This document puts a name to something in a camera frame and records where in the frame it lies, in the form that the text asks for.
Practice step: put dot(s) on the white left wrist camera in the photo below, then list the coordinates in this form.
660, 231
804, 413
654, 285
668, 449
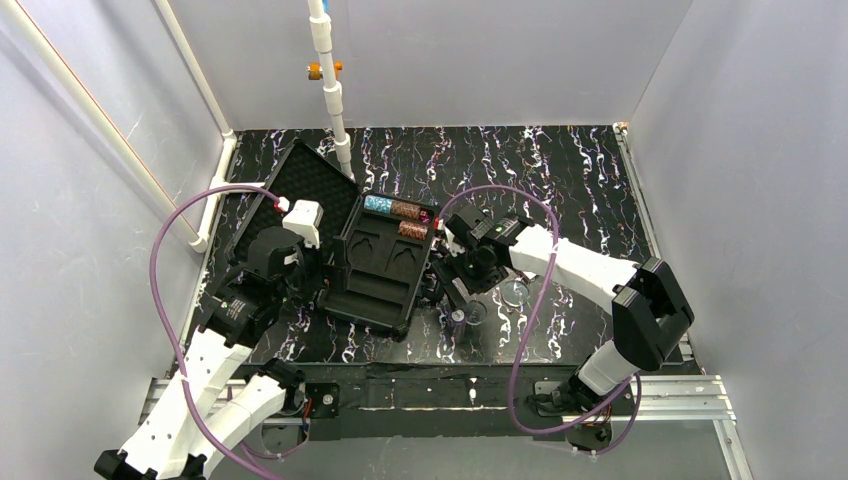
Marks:
304, 219

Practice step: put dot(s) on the brown poker chip stack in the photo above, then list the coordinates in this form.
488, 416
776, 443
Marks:
405, 209

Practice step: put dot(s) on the aluminium rail frame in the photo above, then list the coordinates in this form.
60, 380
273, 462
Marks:
427, 388

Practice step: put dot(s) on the clear acrylic dealer button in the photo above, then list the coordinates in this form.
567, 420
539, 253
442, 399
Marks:
514, 293

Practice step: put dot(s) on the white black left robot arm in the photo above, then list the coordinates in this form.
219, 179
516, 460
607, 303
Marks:
185, 436

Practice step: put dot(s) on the blue poker chip stack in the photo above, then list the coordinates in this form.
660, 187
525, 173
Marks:
378, 203

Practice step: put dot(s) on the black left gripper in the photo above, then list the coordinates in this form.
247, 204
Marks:
312, 266

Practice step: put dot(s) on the orange black poker chip stack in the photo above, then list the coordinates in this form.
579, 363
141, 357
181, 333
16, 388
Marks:
413, 230

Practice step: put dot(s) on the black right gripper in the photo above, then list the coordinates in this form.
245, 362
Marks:
452, 266

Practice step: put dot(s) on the clear acrylic blind button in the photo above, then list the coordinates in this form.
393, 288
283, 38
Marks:
475, 313

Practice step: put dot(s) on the white pipe frame left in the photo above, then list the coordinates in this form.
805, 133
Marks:
105, 113

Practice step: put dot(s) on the black poker set case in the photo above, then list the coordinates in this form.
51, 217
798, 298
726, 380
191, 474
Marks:
386, 268

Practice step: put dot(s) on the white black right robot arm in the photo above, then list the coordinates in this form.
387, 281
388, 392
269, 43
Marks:
649, 311

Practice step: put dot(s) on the white pvc pipe pole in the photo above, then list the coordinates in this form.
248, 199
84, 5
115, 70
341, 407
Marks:
321, 32

